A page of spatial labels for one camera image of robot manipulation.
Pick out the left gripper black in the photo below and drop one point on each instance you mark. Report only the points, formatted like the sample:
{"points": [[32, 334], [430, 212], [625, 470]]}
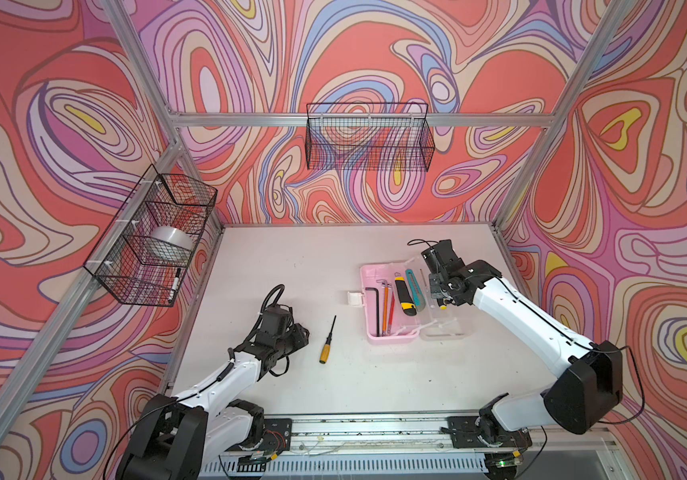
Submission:
{"points": [[299, 336]]}

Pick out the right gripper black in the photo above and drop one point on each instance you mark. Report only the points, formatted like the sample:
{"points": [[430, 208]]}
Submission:
{"points": [[433, 287]]}

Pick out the teal utility knife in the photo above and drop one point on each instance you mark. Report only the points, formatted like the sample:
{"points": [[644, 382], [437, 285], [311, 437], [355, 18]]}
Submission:
{"points": [[416, 292]]}

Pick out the black yellow box cutter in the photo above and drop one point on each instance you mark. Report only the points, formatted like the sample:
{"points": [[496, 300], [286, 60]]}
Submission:
{"points": [[404, 297]]}

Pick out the amber handled screwdriver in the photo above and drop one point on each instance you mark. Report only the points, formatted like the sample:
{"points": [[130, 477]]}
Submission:
{"points": [[325, 353]]}

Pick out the pink plastic tool box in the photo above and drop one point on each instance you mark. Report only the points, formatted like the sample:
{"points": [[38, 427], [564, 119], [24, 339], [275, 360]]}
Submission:
{"points": [[399, 309]]}

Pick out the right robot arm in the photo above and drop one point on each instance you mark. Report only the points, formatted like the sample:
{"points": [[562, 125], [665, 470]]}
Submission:
{"points": [[588, 376]]}

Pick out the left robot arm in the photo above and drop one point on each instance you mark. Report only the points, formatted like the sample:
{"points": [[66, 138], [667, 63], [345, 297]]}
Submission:
{"points": [[175, 433]]}

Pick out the marker pen in basket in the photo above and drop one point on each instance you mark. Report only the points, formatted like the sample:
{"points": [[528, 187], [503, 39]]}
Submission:
{"points": [[175, 286]]}

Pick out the silver tape roll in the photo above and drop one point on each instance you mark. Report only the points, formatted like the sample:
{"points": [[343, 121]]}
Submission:
{"points": [[173, 236]]}

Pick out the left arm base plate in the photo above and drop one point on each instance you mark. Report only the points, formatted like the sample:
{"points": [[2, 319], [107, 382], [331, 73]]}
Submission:
{"points": [[273, 438]]}

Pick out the aluminium front rail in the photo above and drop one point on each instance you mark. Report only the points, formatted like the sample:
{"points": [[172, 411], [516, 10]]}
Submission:
{"points": [[313, 435]]}

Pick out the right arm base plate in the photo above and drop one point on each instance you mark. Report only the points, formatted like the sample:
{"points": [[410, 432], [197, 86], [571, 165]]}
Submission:
{"points": [[482, 432]]}

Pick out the left wall wire basket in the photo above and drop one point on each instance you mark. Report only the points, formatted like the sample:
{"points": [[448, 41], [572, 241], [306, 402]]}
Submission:
{"points": [[133, 267]]}

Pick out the wall wire basket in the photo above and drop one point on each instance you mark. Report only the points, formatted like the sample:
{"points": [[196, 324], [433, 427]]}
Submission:
{"points": [[369, 136], [133, 267]]}

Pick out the back wall wire basket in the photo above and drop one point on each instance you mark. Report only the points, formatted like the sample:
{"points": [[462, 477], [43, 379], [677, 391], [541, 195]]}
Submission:
{"points": [[369, 136]]}

